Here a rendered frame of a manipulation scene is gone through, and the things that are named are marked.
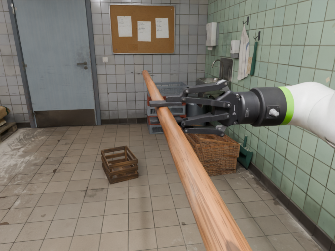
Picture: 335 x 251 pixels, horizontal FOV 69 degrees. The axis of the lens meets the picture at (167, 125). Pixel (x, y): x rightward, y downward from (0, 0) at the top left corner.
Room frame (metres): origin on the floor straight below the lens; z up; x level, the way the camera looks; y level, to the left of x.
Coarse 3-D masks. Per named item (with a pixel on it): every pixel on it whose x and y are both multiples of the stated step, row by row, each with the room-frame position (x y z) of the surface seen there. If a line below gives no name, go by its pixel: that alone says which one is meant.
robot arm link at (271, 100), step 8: (256, 88) 0.55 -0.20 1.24; (264, 88) 0.54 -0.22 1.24; (272, 88) 0.54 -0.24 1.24; (256, 96) 0.54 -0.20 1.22; (264, 96) 0.52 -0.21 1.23; (272, 96) 0.52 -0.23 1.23; (280, 96) 0.52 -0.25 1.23; (264, 104) 0.51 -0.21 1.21; (272, 104) 0.51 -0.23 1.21; (280, 104) 0.51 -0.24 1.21; (264, 112) 0.50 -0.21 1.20; (272, 112) 0.50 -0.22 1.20; (280, 112) 0.51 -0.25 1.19; (256, 120) 0.53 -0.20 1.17; (264, 120) 0.51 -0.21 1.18; (272, 120) 0.51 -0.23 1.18; (280, 120) 0.52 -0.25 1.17
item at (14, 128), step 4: (4, 124) 3.62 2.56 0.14; (8, 124) 3.62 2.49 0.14; (12, 124) 3.63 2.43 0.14; (0, 128) 3.41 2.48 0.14; (4, 128) 3.41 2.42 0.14; (8, 128) 3.60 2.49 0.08; (12, 128) 3.60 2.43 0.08; (16, 128) 3.72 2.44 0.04; (0, 132) 3.25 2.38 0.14; (8, 132) 3.57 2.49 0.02; (12, 132) 3.57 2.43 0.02; (0, 136) 3.23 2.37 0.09; (4, 136) 3.40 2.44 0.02; (8, 136) 3.43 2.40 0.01; (0, 140) 3.20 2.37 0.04
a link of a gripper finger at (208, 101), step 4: (188, 96) 0.53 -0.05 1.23; (192, 96) 0.54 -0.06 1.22; (184, 100) 0.51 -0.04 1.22; (188, 100) 0.52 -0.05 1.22; (192, 100) 0.52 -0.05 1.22; (196, 100) 0.52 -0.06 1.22; (200, 100) 0.52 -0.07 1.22; (204, 100) 0.52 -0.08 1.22; (208, 100) 0.52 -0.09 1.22; (212, 100) 0.52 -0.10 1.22; (204, 104) 0.52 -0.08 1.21; (208, 104) 0.52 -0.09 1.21; (212, 104) 0.52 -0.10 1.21; (216, 104) 0.52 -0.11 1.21; (220, 104) 0.52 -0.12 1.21; (224, 104) 0.52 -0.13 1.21; (228, 104) 0.52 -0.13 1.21
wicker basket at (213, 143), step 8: (192, 136) 2.42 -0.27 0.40; (200, 136) 2.81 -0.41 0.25; (224, 136) 2.64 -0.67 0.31; (200, 144) 2.22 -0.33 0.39; (208, 144) 2.25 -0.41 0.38; (216, 144) 2.27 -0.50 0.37; (224, 144) 2.30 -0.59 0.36; (232, 144) 2.32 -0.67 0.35; (208, 152) 2.25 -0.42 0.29; (216, 152) 2.28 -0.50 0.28; (224, 152) 2.30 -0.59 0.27; (232, 152) 2.33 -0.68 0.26; (208, 160) 2.25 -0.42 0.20; (216, 160) 2.27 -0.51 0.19
